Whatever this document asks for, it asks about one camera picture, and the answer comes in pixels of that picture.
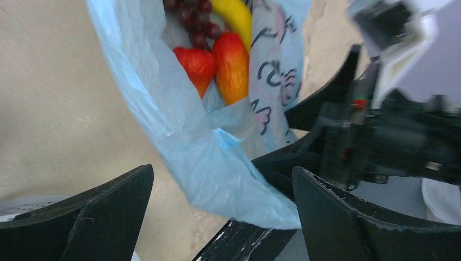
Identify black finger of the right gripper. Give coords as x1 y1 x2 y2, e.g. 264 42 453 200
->
252 130 325 200

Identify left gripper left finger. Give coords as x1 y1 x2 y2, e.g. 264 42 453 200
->
1 164 154 260

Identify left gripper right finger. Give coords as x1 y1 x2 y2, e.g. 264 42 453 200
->
292 166 460 260

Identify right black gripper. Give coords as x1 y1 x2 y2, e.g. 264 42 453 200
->
284 45 461 191

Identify light blue plastic bag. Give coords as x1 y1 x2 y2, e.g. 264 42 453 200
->
86 1 311 229

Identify red orange fake fruit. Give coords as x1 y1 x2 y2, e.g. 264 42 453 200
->
212 32 249 105

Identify yellow fake fruit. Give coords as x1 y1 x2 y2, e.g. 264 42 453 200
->
210 0 252 51

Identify red fake grapes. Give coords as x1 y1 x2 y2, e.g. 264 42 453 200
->
163 0 222 50

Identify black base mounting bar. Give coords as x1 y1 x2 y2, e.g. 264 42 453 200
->
192 219 296 261

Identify crumpled white paper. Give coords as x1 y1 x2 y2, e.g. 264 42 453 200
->
421 178 460 225

